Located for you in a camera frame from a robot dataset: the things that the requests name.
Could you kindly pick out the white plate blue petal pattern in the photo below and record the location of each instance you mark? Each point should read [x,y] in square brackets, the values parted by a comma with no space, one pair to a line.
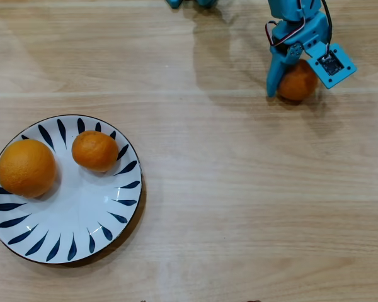
[82,204]

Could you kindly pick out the blue wrist camera module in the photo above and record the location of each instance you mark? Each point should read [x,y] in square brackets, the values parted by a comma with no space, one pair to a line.
[330,66]

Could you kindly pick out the small orange with dark spots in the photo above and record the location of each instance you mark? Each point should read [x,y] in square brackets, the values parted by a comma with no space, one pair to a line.
[95,151]

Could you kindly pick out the large orange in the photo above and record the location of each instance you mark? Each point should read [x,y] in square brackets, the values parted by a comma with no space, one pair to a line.
[26,168]

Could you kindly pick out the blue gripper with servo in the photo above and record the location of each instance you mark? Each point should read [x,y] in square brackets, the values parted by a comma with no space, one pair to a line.
[276,67]

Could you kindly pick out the medium orange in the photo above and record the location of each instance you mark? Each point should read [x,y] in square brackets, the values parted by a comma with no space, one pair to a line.
[297,83]

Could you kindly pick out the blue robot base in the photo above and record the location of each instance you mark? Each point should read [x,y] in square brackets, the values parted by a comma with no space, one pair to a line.
[173,3]

